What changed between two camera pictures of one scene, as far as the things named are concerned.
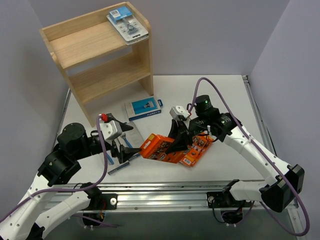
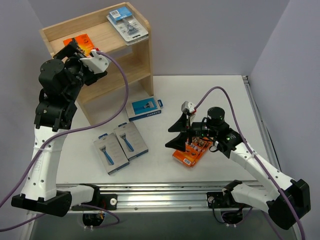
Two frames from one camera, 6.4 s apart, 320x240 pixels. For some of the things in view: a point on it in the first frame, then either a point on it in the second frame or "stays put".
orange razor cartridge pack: x=200 y=142 stays put
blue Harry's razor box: x=142 y=108 stays put
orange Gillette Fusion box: x=155 y=146 -> x=83 y=42
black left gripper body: x=116 y=147 -> x=81 y=63
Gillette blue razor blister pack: x=131 y=31 stays put
